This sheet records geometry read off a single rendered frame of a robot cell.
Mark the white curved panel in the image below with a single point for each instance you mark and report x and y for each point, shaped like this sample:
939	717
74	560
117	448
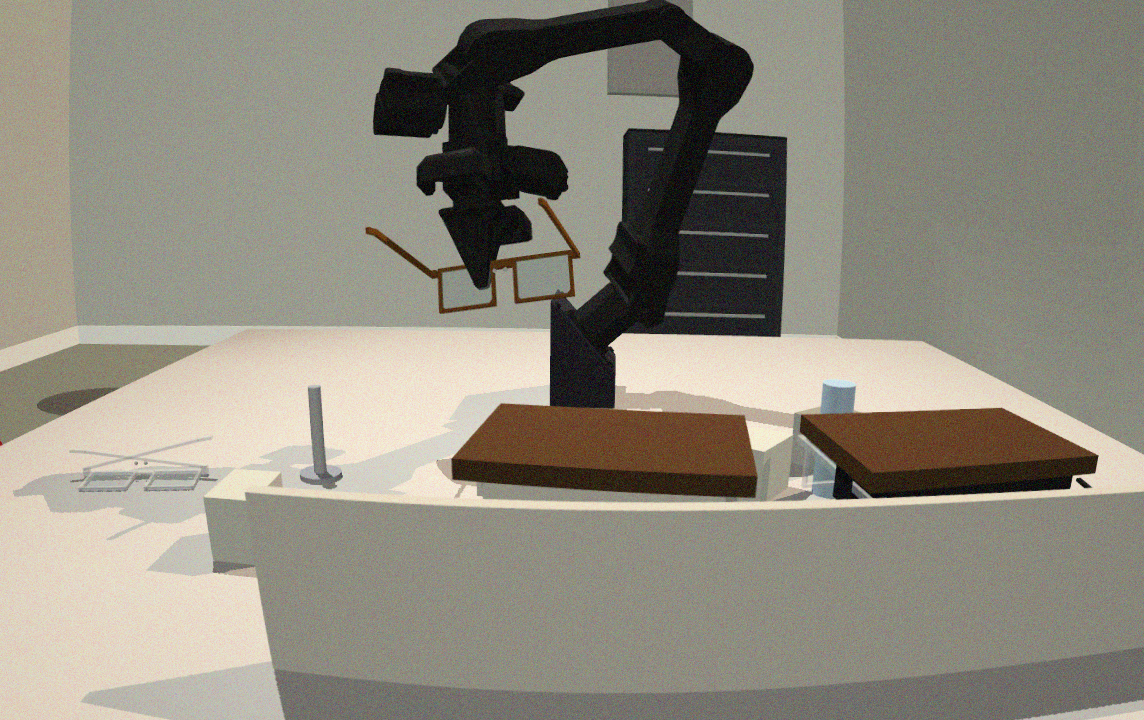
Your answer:
638	597

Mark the brown eyeglasses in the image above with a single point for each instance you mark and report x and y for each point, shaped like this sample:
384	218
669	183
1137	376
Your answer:
535	277

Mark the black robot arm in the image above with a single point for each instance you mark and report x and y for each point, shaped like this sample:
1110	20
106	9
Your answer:
474	80

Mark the brown flat slab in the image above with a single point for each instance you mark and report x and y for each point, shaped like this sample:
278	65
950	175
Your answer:
571	454
944	452

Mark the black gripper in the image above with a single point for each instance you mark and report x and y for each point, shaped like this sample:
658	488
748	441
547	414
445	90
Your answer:
478	222

